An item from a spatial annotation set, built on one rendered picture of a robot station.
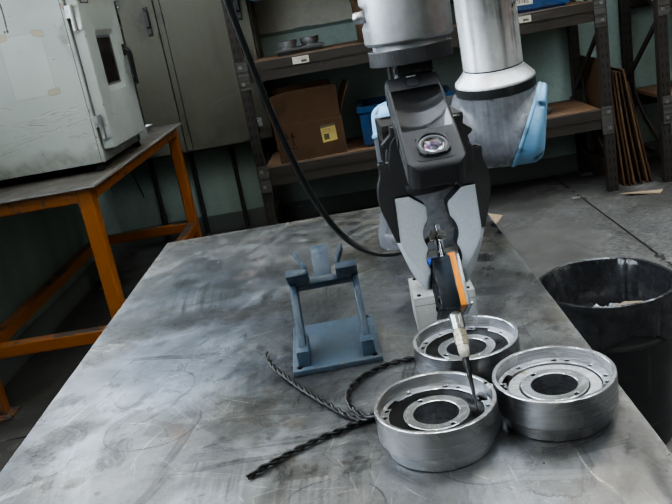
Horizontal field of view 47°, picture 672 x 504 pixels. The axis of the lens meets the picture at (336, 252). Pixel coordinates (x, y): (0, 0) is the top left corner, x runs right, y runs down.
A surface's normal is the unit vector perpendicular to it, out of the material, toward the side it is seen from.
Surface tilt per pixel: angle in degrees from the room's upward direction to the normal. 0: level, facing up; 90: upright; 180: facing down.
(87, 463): 0
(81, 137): 90
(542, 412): 90
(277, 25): 90
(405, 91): 31
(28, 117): 90
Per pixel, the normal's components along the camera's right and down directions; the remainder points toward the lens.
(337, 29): 0.00, 0.29
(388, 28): -0.48, 0.35
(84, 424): -0.18, -0.94
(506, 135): -0.26, 0.39
